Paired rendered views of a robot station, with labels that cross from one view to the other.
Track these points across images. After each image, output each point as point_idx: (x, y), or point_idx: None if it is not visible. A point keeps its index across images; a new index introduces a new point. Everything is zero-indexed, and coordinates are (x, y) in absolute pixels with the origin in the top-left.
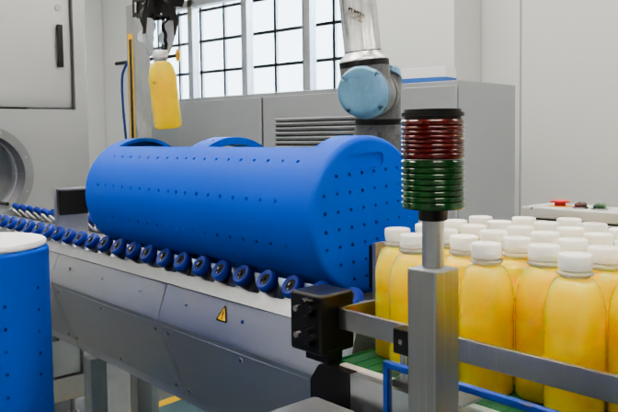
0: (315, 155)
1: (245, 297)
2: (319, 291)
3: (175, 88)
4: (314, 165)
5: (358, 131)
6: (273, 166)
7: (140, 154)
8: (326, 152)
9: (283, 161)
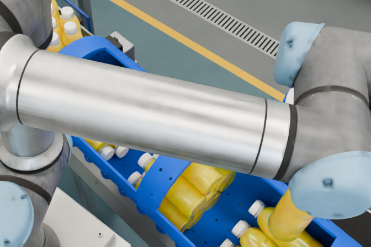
0: (105, 42)
1: None
2: (109, 40)
3: (282, 198)
4: (106, 40)
5: (45, 230)
6: (133, 62)
7: (283, 185)
8: (98, 38)
9: (126, 57)
